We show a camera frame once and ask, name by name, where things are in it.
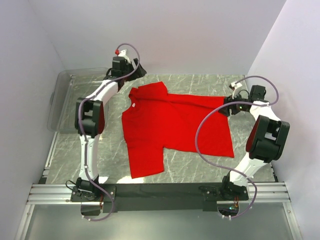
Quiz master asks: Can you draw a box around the red t shirt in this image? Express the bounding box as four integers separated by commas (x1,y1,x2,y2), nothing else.
121,81,224,179

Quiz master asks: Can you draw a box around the clear plastic bin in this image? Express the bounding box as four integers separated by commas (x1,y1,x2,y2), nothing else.
47,68,108,134

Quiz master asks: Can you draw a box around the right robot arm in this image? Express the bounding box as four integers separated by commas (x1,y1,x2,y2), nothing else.
218,82,290,200

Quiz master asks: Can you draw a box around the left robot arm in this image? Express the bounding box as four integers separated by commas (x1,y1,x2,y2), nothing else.
74,54,147,201

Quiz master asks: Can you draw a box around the black base beam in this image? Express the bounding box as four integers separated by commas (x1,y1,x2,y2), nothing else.
70,182,250,214

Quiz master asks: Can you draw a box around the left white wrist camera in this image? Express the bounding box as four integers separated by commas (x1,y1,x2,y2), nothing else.
115,49,131,62

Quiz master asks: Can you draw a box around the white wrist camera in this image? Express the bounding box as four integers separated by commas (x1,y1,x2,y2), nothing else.
229,82,243,99
115,49,131,62

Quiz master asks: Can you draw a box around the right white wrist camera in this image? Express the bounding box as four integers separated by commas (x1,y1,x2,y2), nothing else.
229,82,243,99

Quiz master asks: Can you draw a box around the aluminium rail frame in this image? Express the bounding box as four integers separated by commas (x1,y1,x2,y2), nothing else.
16,74,302,240

